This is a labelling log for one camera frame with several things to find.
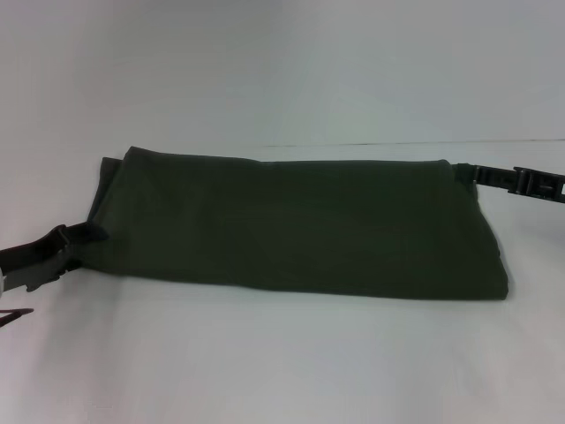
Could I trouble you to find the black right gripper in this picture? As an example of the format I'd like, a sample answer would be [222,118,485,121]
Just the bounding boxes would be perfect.
[454,163,565,198]

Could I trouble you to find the left arm cable with plug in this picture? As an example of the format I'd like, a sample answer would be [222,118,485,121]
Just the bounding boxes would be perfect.
[0,307,34,330]

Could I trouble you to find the dark green shirt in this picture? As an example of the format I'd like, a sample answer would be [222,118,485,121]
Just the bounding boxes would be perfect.
[79,146,513,303]

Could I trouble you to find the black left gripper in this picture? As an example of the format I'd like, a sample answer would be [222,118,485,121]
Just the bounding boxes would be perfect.
[0,222,109,293]

